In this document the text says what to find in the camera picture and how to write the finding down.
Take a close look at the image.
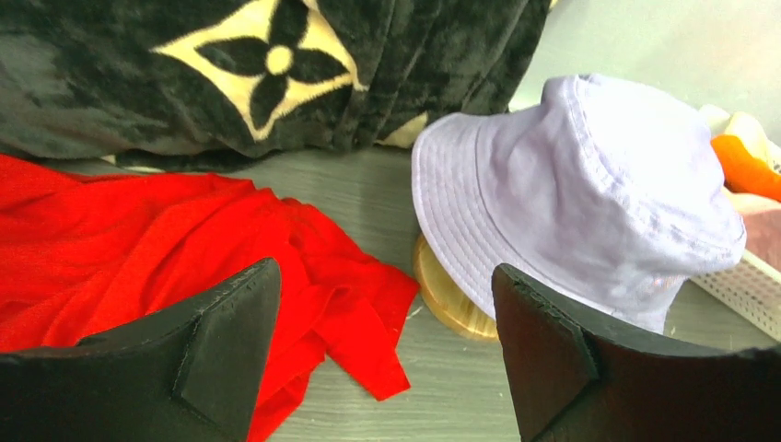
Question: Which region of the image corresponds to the red cloth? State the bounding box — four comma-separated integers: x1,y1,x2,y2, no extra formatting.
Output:
1,156,418,441

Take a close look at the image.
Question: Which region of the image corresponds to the white plastic basket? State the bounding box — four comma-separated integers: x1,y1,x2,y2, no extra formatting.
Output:
691,250,780,342

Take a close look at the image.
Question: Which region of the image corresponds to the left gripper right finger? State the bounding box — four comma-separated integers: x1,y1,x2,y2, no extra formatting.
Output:
492,263,780,441

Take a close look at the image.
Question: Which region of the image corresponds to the lavender bucket hat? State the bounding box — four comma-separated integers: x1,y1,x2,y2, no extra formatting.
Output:
412,75,747,333

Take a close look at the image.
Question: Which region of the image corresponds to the orange bucket hat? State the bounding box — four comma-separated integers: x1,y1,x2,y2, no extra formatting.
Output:
711,134,780,202

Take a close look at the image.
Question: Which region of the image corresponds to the pink bucket hat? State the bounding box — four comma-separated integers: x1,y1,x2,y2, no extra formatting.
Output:
728,192,780,271

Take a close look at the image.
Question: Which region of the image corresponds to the wooden hat stand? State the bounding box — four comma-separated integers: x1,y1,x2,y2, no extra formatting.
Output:
413,234,498,343

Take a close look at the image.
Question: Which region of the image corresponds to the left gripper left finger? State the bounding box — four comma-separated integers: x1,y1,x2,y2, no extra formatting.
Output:
1,258,281,441

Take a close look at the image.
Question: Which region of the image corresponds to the black floral plush pillow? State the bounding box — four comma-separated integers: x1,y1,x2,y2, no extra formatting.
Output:
1,0,551,172

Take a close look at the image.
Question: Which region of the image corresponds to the yellow bucket hat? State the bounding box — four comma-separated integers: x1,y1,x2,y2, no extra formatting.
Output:
699,104,780,169

